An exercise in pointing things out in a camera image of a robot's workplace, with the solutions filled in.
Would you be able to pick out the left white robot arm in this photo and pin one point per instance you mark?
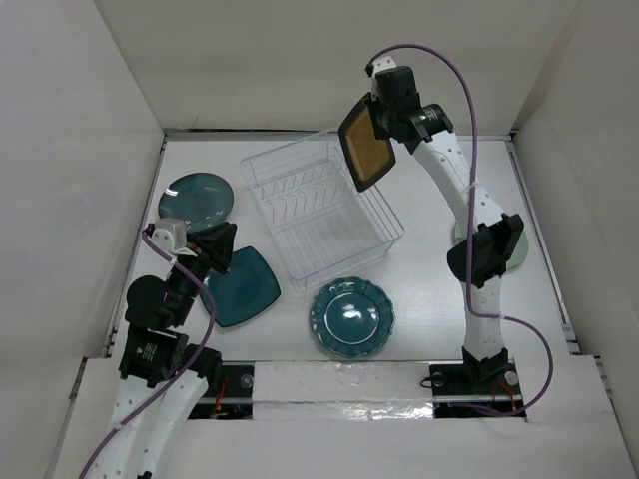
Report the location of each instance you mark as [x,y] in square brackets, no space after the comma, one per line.
[162,375]

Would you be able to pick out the light green floral plate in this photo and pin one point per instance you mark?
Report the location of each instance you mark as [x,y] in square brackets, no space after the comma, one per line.
[518,256]

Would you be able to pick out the scalloped teal plate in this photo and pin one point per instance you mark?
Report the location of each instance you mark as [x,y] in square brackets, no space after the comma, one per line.
[352,317]

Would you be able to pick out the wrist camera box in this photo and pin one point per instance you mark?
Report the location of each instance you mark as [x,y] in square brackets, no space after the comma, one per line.
[379,64]
[169,235]

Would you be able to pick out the square black amber plate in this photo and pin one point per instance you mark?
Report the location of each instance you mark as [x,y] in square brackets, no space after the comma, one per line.
[368,158]

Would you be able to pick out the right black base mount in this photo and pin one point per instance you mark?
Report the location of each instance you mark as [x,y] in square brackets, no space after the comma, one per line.
[462,389]

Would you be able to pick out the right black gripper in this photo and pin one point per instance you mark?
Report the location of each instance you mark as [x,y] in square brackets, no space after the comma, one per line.
[373,105]

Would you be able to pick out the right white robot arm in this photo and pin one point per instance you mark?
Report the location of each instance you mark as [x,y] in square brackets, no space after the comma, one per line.
[490,233]

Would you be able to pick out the white wire dish rack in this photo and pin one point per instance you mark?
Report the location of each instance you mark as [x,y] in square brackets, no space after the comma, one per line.
[321,225]

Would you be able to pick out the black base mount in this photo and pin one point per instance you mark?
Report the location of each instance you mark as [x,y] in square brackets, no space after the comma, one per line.
[462,389]
[233,400]

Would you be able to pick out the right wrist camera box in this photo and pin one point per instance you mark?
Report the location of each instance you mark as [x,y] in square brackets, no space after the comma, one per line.
[379,64]

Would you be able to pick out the round dark teal plate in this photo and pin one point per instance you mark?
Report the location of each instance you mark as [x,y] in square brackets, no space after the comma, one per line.
[200,200]

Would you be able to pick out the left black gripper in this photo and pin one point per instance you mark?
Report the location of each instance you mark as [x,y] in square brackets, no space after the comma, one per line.
[216,246]

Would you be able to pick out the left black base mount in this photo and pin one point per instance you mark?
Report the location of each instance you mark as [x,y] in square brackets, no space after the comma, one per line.
[233,400]

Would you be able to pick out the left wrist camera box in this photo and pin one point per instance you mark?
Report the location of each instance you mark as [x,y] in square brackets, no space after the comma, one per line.
[169,235]

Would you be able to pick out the square teal plate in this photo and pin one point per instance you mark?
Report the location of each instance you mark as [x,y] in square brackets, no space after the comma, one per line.
[246,291]

